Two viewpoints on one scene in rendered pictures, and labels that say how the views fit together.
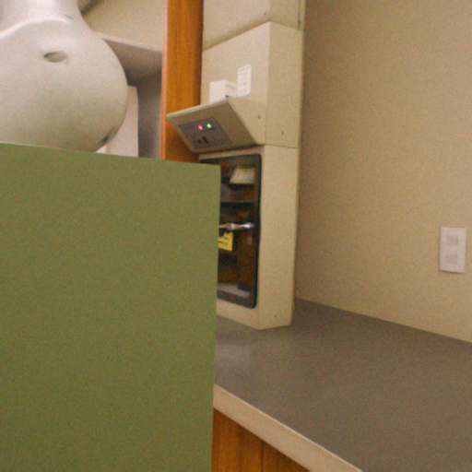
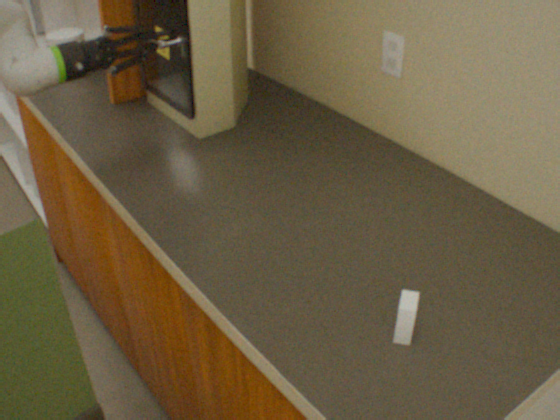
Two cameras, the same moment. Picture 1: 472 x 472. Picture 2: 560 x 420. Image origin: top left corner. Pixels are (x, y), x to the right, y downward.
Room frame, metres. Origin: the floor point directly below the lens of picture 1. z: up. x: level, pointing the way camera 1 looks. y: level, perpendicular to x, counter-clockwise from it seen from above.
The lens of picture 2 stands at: (-0.18, -0.26, 1.66)
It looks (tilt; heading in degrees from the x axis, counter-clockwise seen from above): 34 degrees down; 359
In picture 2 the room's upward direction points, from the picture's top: straight up
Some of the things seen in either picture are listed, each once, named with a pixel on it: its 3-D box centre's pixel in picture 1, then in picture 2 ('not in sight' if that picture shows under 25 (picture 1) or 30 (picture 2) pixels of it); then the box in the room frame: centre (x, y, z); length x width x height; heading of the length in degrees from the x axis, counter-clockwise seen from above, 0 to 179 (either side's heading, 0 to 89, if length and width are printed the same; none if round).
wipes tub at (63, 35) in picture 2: not in sight; (67, 53); (1.75, 0.47, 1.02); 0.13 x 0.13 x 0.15
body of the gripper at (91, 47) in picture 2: not in sight; (99, 53); (1.18, 0.18, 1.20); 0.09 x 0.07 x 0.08; 126
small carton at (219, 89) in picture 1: (223, 95); not in sight; (1.27, 0.06, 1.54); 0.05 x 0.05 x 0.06; 55
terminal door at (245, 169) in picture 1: (224, 229); (161, 35); (1.34, 0.05, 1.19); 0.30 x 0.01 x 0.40; 36
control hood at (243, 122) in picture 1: (212, 128); not in sight; (1.31, 0.09, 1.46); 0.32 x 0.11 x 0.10; 36
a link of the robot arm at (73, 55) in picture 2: not in sight; (71, 61); (1.14, 0.23, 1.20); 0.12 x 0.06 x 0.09; 36
